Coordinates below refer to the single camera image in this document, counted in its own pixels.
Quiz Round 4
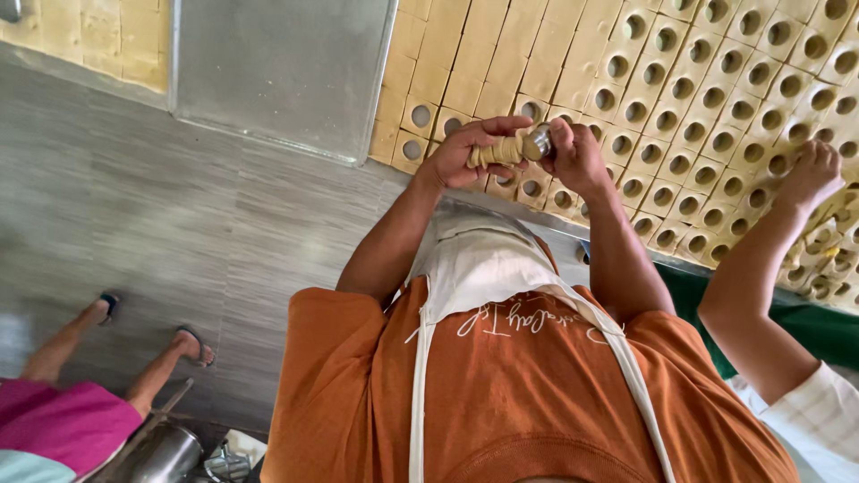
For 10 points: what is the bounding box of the person's right hand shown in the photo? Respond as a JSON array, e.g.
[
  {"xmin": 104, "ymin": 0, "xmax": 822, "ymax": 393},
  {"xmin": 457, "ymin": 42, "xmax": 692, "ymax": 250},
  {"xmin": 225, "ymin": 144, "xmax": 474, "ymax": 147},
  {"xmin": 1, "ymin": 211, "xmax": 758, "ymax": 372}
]
[{"xmin": 539, "ymin": 117, "xmax": 616, "ymax": 200}]

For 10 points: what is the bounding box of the person's left hand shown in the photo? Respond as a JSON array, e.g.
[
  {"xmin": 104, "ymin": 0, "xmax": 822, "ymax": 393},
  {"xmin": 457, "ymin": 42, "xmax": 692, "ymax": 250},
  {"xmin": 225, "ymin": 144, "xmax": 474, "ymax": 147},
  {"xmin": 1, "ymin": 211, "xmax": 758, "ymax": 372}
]
[{"xmin": 427, "ymin": 115, "xmax": 535, "ymax": 191}]

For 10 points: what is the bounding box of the round metal dough cutter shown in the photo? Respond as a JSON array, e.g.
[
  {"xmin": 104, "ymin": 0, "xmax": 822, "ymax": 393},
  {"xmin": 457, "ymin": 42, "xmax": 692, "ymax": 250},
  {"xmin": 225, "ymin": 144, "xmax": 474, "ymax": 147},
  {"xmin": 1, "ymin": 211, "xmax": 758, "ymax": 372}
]
[{"xmin": 522, "ymin": 123, "xmax": 555, "ymax": 162}]

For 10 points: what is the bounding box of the stack of round dough discs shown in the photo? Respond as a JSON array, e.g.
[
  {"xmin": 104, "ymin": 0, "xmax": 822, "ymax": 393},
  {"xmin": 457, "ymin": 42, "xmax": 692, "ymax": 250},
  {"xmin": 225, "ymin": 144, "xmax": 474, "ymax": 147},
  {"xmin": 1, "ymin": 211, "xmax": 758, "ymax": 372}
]
[{"xmin": 466, "ymin": 136, "xmax": 532, "ymax": 170}]

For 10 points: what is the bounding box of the sheet of cut dough squares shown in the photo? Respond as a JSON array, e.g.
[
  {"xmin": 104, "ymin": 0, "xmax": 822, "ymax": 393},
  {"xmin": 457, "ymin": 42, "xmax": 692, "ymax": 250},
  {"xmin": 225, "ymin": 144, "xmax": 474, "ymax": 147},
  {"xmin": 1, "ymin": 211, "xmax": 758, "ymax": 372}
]
[{"xmin": 368, "ymin": 0, "xmax": 859, "ymax": 269}]

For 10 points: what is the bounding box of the white apron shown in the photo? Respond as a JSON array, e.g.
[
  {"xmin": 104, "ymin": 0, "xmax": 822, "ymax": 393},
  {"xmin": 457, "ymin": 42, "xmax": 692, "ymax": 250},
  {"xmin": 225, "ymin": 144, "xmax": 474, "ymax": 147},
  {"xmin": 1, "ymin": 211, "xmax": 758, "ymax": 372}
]
[{"xmin": 404, "ymin": 201, "xmax": 679, "ymax": 483}]

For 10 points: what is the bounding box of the empty metal baking tray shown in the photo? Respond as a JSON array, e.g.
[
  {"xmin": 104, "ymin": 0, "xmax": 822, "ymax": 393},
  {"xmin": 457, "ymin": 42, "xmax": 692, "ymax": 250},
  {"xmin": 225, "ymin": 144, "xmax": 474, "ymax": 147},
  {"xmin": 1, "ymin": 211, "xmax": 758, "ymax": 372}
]
[{"xmin": 166, "ymin": 0, "xmax": 400, "ymax": 167}]

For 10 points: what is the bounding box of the orange shirt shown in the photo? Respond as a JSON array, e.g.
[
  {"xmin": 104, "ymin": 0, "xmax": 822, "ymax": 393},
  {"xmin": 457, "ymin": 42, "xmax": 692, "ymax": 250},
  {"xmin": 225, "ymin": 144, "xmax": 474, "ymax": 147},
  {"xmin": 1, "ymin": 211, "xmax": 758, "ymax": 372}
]
[{"xmin": 260, "ymin": 238, "xmax": 801, "ymax": 483}]

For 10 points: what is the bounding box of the pile of holed dough squares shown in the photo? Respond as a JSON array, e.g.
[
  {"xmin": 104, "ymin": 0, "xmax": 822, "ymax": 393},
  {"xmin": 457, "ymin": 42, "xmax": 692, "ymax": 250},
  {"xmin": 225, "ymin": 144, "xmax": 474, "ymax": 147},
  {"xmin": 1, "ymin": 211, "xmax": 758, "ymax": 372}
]
[{"xmin": 775, "ymin": 178, "xmax": 859, "ymax": 313}]

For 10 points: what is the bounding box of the green cloth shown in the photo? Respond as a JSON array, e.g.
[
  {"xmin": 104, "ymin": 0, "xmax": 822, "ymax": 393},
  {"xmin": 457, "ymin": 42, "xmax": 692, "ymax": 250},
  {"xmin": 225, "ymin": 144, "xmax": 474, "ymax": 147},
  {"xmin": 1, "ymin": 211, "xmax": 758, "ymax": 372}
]
[{"xmin": 654, "ymin": 260, "xmax": 859, "ymax": 381}]

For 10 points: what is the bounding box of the black sandal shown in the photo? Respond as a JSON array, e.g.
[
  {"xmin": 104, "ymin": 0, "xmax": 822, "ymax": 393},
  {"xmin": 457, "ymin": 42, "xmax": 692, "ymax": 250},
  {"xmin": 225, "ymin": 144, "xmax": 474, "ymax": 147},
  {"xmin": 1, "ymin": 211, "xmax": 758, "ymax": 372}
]
[
  {"xmin": 97, "ymin": 291, "xmax": 123, "ymax": 327},
  {"xmin": 176, "ymin": 325, "xmax": 216, "ymax": 369}
]

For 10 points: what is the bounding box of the metal utensil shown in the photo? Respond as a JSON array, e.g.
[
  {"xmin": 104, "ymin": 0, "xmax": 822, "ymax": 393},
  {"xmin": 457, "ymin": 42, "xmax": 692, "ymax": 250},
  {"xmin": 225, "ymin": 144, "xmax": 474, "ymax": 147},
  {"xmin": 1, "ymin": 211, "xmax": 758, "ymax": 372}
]
[{"xmin": 200, "ymin": 439, "xmax": 255, "ymax": 483}]

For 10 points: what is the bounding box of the steel pot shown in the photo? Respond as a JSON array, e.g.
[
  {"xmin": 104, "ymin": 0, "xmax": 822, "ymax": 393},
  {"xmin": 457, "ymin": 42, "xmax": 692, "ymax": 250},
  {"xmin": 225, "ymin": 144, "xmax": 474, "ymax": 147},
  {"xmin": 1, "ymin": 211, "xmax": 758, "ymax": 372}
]
[{"xmin": 101, "ymin": 421, "xmax": 205, "ymax": 483}]

